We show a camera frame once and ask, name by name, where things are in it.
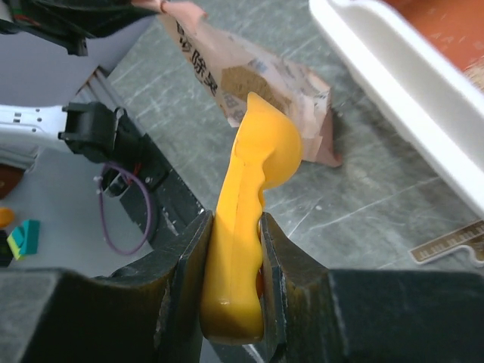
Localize cream orange litter box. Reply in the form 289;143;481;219
309;1;483;216

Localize clean litter pile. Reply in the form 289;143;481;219
464;60;484;91

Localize aluminium frame rail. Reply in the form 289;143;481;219
73;69;125;110

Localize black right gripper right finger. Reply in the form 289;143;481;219
260;213;352;362

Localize teal yellow foam blocks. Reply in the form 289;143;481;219
7;219;40;260

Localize pink cat litter bag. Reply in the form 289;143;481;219
134;0;343;168

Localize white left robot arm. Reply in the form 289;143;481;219
1;1;161;169

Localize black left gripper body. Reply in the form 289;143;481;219
1;0;159;55

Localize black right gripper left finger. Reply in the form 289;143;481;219
96;210;213;362

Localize yellow plastic scoop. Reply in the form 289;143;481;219
200;92;303;344

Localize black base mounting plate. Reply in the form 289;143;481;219
101;114;203;249

